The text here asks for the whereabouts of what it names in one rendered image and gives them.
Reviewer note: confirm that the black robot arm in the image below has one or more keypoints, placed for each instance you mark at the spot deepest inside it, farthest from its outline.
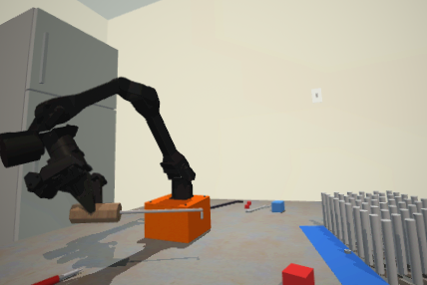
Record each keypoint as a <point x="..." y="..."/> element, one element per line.
<point x="23" y="147"/>

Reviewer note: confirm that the blue cube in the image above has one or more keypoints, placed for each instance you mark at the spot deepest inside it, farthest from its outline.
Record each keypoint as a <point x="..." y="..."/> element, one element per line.
<point x="278" y="206"/>

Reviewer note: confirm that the blue flat strip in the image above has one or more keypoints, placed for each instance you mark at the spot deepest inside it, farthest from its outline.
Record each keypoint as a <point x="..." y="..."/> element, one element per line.
<point x="348" y="268"/>

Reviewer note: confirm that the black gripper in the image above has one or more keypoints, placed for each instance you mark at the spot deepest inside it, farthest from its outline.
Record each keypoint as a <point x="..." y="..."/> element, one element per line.
<point x="76" y="179"/>

